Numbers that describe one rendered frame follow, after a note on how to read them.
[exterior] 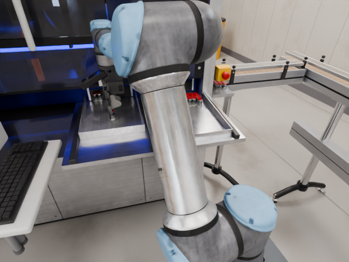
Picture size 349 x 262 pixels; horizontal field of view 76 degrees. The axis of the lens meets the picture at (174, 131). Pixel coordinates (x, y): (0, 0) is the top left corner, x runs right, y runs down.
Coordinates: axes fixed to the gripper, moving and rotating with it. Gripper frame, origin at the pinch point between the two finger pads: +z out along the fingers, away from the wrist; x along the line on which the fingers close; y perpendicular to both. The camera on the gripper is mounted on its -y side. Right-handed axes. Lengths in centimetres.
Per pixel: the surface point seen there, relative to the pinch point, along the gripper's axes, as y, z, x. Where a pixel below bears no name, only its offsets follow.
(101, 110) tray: -4.4, 5.3, 9.8
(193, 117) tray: 36.9, 5.1, -6.9
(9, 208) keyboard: -32.0, 10.4, -36.4
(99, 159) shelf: -4.6, 5.4, -25.8
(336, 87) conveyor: 124, 2, 2
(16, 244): -57, 66, -11
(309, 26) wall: 267, 7, 186
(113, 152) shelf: 0.4, 5.4, -23.2
